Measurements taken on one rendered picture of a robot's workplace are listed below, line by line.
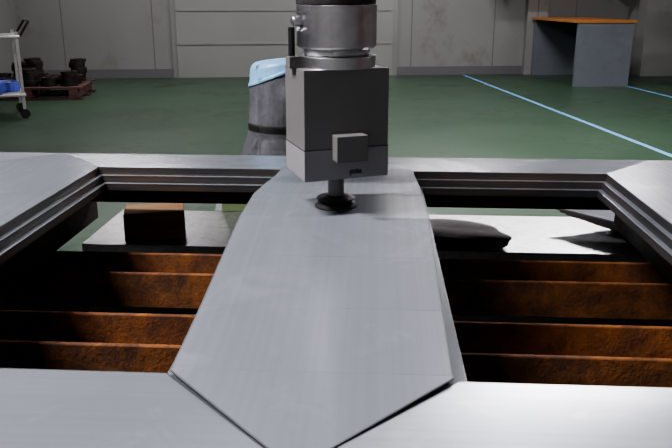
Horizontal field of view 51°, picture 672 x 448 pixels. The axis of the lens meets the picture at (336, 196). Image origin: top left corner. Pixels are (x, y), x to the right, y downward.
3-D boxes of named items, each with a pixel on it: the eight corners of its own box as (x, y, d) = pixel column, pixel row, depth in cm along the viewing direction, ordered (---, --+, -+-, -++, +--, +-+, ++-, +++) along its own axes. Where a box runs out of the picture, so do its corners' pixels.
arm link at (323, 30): (389, 5, 64) (303, 5, 61) (388, 56, 65) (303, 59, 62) (359, 4, 71) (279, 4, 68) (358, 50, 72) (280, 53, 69)
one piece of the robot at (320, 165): (306, 30, 59) (308, 216, 64) (404, 28, 62) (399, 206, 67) (276, 25, 68) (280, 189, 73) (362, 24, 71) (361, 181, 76)
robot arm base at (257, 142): (235, 161, 154) (236, 116, 151) (304, 161, 157) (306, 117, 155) (242, 178, 140) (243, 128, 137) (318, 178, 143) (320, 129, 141)
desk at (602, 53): (579, 74, 1034) (584, 17, 1012) (630, 86, 889) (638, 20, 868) (527, 74, 1026) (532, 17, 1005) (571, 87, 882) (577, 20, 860)
